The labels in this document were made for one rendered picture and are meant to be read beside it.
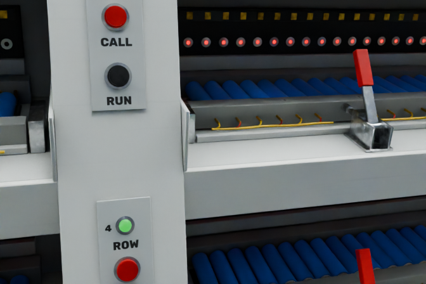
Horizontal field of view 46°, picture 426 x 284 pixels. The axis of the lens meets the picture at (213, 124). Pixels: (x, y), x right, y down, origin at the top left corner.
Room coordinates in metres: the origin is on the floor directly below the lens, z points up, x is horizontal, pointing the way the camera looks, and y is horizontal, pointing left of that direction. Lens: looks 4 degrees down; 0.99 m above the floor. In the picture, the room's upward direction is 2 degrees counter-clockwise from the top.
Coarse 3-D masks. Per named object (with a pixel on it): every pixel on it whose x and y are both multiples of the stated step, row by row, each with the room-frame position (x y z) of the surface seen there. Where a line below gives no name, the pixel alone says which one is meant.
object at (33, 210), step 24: (0, 72) 0.51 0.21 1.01; (24, 72) 0.52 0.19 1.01; (48, 96) 0.53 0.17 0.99; (48, 120) 0.35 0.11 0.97; (48, 144) 0.42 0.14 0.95; (0, 168) 0.37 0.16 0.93; (24, 168) 0.38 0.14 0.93; (48, 168) 0.38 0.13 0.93; (0, 192) 0.35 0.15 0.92; (24, 192) 0.36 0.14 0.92; (48, 192) 0.36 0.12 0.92; (0, 216) 0.36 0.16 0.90; (24, 216) 0.36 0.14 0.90; (48, 216) 0.37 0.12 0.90
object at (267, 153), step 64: (192, 64) 0.56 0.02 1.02; (256, 64) 0.58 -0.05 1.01; (320, 64) 0.61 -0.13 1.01; (384, 64) 0.63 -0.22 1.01; (192, 128) 0.43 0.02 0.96; (256, 128) 0.48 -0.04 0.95; (320, 128) 0.47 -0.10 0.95; (384, 128) 0.45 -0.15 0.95; (192, 192) 0.39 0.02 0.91; (256, 192) 0.41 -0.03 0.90; (320, 192) 0.43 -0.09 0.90; (384, 192) 0.45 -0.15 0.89
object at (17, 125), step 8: (0, 120) 0.40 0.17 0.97; (8, 120) 0.40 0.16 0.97; (16, 120) 0.40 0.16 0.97; (24, 120) 0.40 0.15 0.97; (0, 128) 0.39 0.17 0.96; (8, 128) 0.40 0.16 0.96; (16, 128) 0.40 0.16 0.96; (24, 128) 0.40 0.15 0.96; (0, 136) 0.40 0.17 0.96; (8, 136) 0.40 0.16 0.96; (16, 136) 0.40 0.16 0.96; (24, 136) 0.40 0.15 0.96; (0, 144) 0.40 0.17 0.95; (8, 144) 0.40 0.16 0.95; (16, 144) 0.40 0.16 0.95; (24, 144) 0.40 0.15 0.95; (0, 152) 0.38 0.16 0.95
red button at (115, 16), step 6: (114, 6) 0.37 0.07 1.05; (108, 12) 0.37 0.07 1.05; (114, 12) 0.37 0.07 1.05; (120, 12) 0.37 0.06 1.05; (108, 18) 0.37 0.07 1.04; (114, 18) 0.37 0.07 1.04; (120, 18) 0.37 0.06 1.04; (126, 18) 0.37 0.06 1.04; (108, 24) 0.37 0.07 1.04; (114, 24) 0.37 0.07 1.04; (120, 24) 0.37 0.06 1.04
